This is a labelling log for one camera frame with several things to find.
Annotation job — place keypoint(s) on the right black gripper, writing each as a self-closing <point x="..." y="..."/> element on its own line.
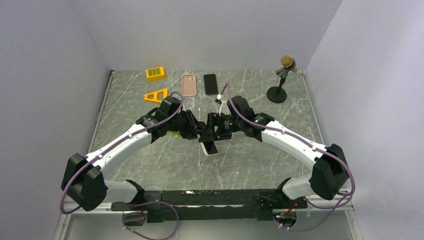
<point x="213" y="119"/>

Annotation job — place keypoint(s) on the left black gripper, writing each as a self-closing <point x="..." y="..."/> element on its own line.
<point x="194" y="127"/>

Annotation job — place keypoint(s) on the pink phone case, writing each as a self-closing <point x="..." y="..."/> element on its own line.
<point x="189" y="85"/>

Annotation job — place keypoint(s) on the black phone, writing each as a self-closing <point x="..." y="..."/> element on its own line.
<point x="210" y="84"/>

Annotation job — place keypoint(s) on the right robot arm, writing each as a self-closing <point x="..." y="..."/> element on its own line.
<point x="328" y="164"/>

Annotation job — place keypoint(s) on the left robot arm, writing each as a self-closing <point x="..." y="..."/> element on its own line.
<point x="84" y="177"/>

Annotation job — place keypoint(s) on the orange green triangle block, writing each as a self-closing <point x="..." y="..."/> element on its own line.
<point x="174" y="133"/>

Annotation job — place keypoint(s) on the yellow grid block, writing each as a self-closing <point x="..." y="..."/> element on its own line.
<point x="155" y="74"/>

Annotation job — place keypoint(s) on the black microphone stand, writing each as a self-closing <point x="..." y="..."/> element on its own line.
<point x="277" y="94"/>

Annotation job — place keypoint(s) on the black base frame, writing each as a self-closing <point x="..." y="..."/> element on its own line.
<point x="215" y="204"/>

